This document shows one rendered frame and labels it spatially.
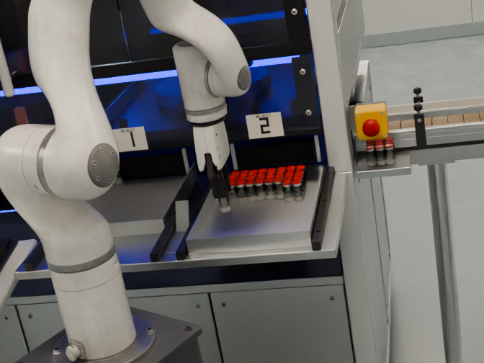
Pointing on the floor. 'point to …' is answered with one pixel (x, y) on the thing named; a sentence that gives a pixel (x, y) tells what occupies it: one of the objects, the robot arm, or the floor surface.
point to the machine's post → (325, 23)
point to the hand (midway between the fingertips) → (221, 186)
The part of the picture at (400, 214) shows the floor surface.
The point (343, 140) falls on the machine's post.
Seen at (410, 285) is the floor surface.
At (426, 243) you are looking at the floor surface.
